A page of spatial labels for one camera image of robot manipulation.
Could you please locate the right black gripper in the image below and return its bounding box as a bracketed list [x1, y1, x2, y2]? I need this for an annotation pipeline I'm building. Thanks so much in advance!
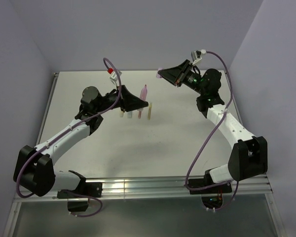
[158, 60, 206, 96]

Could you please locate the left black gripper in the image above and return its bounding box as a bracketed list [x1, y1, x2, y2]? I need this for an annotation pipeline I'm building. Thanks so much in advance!
[95, 85, 148, 113]

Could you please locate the pink highlighter pen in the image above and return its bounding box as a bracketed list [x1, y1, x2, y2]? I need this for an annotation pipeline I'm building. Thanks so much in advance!
[140, 84, 148, 101]

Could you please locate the purple pen cap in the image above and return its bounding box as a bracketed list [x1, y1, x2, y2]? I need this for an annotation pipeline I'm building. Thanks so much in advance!
[156, 71, 162, 79]

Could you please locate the olive yellow pen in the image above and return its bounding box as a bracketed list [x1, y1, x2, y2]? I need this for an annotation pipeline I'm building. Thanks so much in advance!
[147, 102, 152, 120]

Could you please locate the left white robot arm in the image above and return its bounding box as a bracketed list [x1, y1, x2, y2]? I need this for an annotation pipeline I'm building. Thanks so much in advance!
[13, 85, 148, 198]

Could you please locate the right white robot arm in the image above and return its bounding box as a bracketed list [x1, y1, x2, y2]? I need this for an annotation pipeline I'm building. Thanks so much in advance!
[157, 60, 268, 193]

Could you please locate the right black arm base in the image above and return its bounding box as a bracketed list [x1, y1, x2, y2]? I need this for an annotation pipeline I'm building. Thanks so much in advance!
[187, 175, 232, 209]

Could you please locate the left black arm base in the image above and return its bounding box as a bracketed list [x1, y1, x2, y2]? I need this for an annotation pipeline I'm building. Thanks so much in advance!
[57, 182, 102, 213]

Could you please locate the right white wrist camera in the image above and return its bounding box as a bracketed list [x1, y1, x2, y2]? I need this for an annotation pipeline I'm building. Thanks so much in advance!
[191, 49, 207, 66]

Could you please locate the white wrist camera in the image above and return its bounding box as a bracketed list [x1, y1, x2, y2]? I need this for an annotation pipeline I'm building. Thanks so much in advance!
[191, 49, 207, 66]
[108, 68, 122, 83]

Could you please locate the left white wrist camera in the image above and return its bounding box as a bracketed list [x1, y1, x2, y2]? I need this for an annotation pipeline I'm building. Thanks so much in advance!
[108, 68, 122, 83]

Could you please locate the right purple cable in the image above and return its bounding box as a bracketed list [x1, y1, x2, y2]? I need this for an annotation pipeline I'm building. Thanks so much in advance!
[185, 50, 239, 212]

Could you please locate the purple cable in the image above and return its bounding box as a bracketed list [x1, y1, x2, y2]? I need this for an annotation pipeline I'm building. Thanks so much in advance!
[16, 58, 123, 218]
[185, 50, 239, 212]

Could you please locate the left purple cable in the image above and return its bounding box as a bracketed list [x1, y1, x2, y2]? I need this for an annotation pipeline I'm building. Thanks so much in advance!
[16, 58, 123, 218]

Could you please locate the aluminium front rail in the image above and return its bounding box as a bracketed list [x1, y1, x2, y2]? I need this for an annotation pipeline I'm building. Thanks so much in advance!
[4, 175, 276, 237]

